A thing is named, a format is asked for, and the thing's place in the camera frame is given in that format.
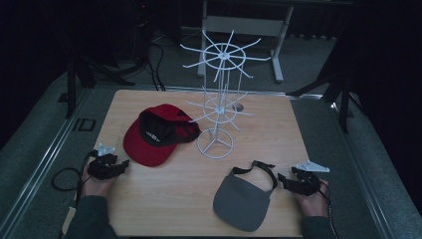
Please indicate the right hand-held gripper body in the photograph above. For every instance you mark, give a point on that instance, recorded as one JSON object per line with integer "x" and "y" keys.
{"x": 308, "y": 184}

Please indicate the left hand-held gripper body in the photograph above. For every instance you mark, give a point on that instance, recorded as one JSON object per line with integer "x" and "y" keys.
{"x": 101, "y": 167}

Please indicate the red baseball cap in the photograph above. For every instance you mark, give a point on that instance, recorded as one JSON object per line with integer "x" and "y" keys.
{"x": 142, "y": 149}

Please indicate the grey sun visor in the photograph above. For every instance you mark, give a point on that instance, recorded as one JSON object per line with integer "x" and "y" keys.
{"x": 240, "y": 202}

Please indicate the person's left hand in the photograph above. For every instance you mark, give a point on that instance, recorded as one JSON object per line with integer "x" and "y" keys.
{"x": 94, "y": 187}

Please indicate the person's right hand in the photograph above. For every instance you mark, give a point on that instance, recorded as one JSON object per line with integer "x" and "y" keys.
{"x": 314, "y": 205}

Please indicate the black floor bracket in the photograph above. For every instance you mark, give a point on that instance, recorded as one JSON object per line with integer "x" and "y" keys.
{"x": 87, "y": 124}

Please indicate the aluminium floor rail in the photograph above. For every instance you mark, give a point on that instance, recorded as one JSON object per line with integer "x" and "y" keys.
{"x": 43, "y": 162}
{"x": 365, "y": 179}

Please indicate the white metal desk frame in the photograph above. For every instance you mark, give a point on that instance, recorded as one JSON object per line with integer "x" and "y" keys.
{"x": 244, "y": 26}

